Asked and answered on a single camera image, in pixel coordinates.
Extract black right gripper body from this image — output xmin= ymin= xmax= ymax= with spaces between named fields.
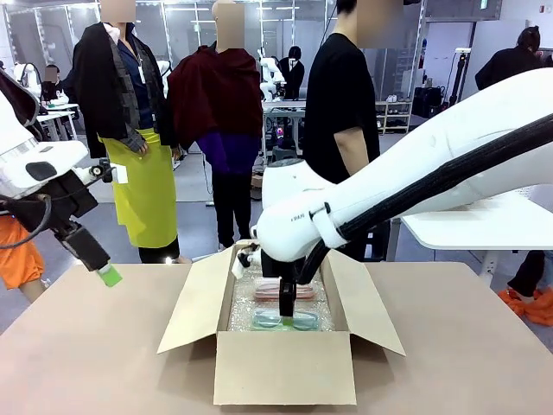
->
xmin=260 ymin=252 xmax=304 ymax=289

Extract orange cloth on floor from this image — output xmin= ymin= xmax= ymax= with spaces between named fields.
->
xmin=498 ymin=288 xmax=553 ymax=326

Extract bending person in black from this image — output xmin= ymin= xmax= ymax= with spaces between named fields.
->
xmin=474 ymin=24 xmax=553 ymax=300

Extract black tripod pole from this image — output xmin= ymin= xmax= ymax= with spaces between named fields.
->
xmin=448 ymin=48 xmax=471 ymax=108

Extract small white background robot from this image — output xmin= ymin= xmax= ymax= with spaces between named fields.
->
xmin=11 ymin=62 xmax=42 ymax=99

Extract black suitcase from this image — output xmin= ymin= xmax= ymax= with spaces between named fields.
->
xmin=413 ymin=86 xmax=445 ymax=118

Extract white desk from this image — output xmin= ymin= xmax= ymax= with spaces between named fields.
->
xmin=400 ymin=188 xmax=553 ymax=278

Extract white shoe shelf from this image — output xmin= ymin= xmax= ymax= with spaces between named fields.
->
xmin=375 ymin=99 xmax=412 ymax=134

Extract mannequin dark coat orange shorts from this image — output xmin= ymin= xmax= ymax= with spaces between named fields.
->
xmin=0 ymin=68 xmax=48 ymax=304

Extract background workbench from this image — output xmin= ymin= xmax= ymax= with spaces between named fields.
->
xmin=260 ymin=99 xmax=308 ymax=157

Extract mannequin with maroon cape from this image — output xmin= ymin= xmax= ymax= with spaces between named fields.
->
xmin=166 ymin=0 xmax=265 ymax=251

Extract person in black T-shirt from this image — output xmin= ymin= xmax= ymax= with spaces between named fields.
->
xmin=302 ymin=0 xmax=391 ymax=263

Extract person's right forearm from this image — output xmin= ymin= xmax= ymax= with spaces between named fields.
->
xmin=334 ymin=126 xmax=375 ymax=179

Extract black right arm cable sleeve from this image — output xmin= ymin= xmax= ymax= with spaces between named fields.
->
xmin=297 ymin=110 xmax=553 ymax=286

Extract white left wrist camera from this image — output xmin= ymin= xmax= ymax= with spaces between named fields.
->
xmin=73 ymin=158 xmax=130 ymax=185

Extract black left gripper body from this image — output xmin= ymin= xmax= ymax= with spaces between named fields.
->
xmin=52 ymin=221 xmax=111 ymax=273

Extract open brown cardboard box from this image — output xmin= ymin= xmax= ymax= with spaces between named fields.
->
xmin=156 ymin=238 xmax=407 ymax=407

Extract standing background person in black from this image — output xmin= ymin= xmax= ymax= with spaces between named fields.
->
xmin=277 ymin=45 xmax=307 ymax=101

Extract seated background person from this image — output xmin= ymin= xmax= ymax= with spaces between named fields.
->
xmin=40 ymin=64 xmax=71 ymax=105

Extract mannequin black jacket yellow skirt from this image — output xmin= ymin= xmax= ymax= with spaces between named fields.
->
xmin=72 ymin=0 xmax=181 ymax=265

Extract grey plastic stool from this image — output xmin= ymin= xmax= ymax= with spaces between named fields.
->
xmin=270 ymin=145 xmax=303 ymax=163

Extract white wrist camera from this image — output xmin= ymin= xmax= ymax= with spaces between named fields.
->
xmin=232 ymin=243 xmax=262 ymax=278
xmin=73 ymin=158 xmax=130 ymax=185

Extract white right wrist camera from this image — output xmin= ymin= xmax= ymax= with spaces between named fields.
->
xmin=232 ymin=243 xmax=262 ymax=278

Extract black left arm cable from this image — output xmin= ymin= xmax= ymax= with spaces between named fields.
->
xmin=0 ymin=193 xmax=54 ymax=251

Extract clear bubble wrap sheet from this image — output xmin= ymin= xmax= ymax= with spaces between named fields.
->
xmin=227 ymin=258 xmax=338 ymax=334

